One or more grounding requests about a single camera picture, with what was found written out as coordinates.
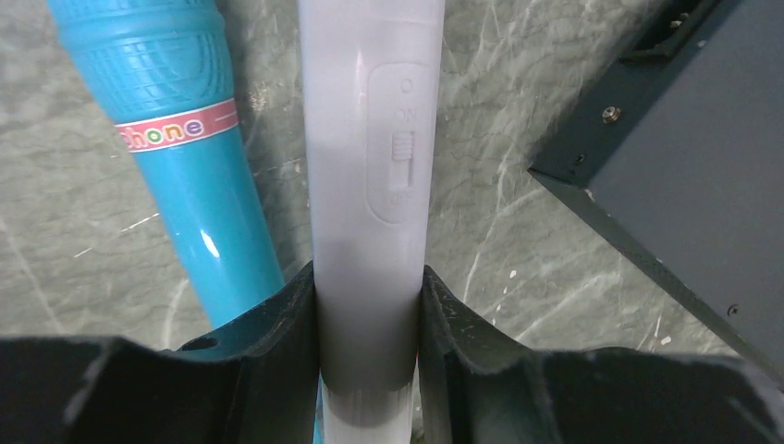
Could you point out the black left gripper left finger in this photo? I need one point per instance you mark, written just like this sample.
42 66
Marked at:
253 380

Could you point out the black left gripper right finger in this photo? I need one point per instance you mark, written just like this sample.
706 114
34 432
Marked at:
478 385

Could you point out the blue toy microphone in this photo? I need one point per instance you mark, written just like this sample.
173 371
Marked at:
161 70

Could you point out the white microphone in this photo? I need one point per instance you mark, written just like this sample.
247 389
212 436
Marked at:
370 79

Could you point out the dark blue-edged electronics box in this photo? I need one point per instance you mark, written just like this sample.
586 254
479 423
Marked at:
675 157

